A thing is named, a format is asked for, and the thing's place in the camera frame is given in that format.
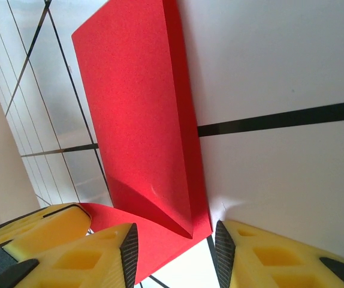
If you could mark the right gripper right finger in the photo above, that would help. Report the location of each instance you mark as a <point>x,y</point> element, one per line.
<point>280,270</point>

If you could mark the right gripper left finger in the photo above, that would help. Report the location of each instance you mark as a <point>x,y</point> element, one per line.
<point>109,270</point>

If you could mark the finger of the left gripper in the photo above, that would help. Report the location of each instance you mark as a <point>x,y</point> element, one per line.
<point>55,225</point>

